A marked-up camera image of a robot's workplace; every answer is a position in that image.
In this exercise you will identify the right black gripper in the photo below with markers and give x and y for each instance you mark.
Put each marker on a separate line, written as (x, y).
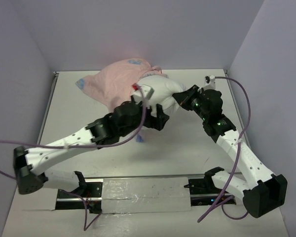
(184, 98)

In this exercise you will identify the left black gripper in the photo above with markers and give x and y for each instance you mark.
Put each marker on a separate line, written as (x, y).
(156, 122)

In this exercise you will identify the white pillow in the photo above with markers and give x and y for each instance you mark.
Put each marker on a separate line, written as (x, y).
(163, 88)

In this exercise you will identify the blue and pink printed pillowcase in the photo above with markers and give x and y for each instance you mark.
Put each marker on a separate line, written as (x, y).
(113, 84)

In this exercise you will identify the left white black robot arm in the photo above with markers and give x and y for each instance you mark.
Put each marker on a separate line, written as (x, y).
(32, 167)

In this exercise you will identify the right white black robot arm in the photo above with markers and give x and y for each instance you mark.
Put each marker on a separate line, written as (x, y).
(261, 191)

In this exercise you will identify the blue white pillow tag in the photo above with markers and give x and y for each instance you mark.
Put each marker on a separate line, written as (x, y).
(139, 138)

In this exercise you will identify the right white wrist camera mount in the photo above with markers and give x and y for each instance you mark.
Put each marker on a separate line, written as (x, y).
(209, 82)

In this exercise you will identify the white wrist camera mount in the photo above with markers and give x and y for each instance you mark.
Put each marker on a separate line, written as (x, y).
(141, 92)
(209, 82)

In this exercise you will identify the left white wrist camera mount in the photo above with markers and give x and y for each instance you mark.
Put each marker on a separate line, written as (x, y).
(141, 92)

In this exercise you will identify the silver base mounting rail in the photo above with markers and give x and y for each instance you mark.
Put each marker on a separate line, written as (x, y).
(140, 195)

